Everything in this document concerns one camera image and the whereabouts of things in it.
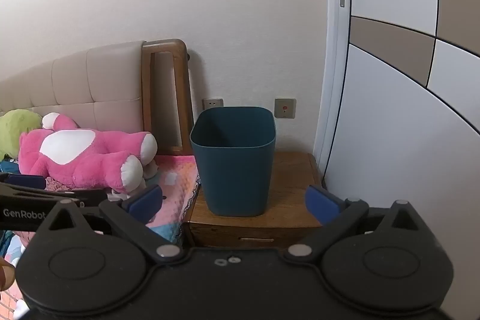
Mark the wall socket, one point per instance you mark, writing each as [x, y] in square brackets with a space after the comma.
[213, 104]

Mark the wooden headboard frame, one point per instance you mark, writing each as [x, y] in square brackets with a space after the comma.
[165, 45]

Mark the wooden nightstand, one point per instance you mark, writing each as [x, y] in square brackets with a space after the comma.
[288, 200]

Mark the pink printed blanket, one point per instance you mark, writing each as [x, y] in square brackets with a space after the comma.
[176, 177]

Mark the dark teal waste bin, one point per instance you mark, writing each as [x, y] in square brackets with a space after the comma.
[232, 177]

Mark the person's left hand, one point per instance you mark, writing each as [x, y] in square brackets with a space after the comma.
[5, 275]

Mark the pink plush toy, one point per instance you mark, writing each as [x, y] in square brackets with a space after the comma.
[82, 162]

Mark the white door frame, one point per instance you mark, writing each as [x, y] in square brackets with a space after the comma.
[333, 42]

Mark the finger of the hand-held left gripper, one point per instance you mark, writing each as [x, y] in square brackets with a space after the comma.
[22, 180]
[86, 195]

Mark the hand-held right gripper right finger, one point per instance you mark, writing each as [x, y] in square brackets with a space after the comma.
[320, 205]

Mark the wall switch with red button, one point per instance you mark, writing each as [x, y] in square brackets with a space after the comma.
[285, 108]

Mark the blue cloth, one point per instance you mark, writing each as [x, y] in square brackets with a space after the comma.
[7, 167]

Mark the white and tan panelled door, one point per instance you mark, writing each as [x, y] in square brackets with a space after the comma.
[393, 117]

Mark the green plush toy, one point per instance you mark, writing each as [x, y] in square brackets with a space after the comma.
[15, 132]

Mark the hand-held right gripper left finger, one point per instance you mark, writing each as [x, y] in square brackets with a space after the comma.
[144, 202]

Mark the beige upholstered headboard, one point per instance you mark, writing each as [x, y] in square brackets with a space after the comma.
[93, 80]

